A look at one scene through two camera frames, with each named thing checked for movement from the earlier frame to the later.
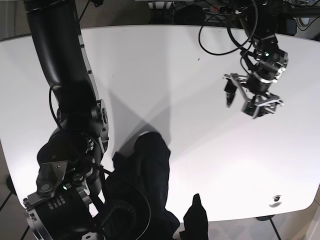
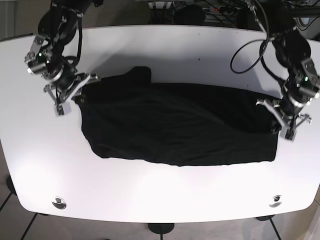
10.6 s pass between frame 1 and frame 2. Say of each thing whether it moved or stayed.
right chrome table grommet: stayed
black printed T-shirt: moved
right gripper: moved
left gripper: moved
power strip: stayed
